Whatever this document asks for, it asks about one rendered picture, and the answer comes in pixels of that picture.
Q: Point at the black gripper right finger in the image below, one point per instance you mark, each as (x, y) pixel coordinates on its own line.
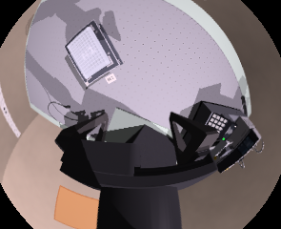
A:
(202, 137)

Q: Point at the white label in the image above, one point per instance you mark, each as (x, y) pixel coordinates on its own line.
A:
(110, 78)

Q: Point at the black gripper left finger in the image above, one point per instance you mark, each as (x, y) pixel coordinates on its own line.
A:
(81, 129)

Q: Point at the white microplate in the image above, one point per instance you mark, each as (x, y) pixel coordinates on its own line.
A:
(92, 52)

